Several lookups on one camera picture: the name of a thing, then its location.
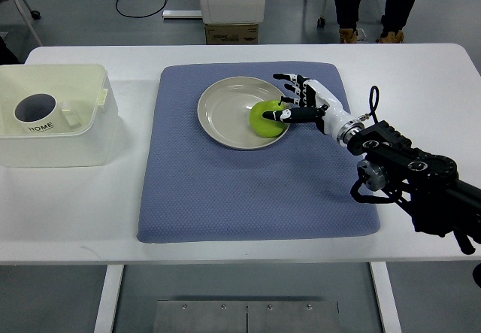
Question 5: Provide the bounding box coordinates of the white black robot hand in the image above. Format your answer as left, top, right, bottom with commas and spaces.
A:
262, 74, 365, 144

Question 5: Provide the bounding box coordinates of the green pear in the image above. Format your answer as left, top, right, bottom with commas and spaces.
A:
249, 100, 287, 138

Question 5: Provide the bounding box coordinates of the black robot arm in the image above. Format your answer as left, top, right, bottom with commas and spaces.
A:
347, 86, 480, 255

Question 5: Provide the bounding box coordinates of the beige round plate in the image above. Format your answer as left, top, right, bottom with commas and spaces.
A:
197, 77, 289, 150

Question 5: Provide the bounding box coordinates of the cardboard box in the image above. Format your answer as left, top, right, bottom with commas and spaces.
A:
204, 23, 259, 45

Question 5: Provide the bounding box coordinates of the person in black trousers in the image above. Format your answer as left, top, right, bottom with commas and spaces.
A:
334, 0, 416, 44

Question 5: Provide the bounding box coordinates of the blue quilted mat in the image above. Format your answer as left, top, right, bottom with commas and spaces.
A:
137, 62, 380, 243

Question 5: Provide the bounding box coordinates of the white table leg right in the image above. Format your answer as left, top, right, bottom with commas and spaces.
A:
369, 262, 402, 333

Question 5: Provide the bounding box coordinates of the white table leg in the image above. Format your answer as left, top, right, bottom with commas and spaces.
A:
369, 262, 402, 333
93, 265, 124, 333

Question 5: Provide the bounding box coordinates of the white plastic bin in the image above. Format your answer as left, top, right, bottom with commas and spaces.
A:
1, 64, 118, 168

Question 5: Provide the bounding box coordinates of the white HOME mug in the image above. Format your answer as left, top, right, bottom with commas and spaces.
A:
14, 93, 82, 135

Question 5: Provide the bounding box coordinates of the white table leg left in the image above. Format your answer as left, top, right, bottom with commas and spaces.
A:
93, 265, 124, 333

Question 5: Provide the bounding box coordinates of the metal chair leg left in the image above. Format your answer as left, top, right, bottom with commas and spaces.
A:
1, 0, 43, 47

